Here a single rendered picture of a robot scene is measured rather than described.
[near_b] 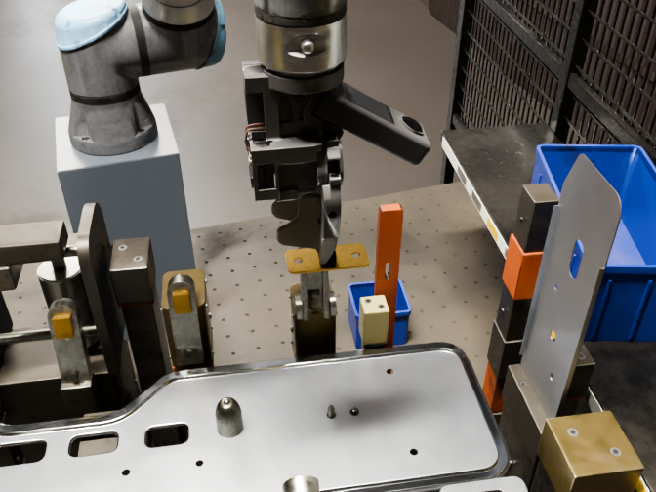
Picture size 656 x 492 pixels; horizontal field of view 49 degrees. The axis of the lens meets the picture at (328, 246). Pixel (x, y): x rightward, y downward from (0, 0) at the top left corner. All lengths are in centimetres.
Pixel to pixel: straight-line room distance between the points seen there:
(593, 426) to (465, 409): 16
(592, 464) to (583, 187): 30
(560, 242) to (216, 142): 284
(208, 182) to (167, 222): 194
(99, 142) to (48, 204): 203
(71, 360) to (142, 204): 39
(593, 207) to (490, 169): 59
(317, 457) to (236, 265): 82
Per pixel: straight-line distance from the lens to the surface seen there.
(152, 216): 131
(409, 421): 92
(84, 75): 123
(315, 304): 96
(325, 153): 63
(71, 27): 121
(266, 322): 147
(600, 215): 76
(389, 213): 91
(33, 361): 111
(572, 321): 85
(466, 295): 156
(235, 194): 314
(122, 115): 126
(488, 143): 143
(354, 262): 73
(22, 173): 355
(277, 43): 59
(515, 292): 104
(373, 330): 98
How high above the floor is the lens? 171
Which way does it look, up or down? 37 degrees down
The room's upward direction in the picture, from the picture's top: straight up
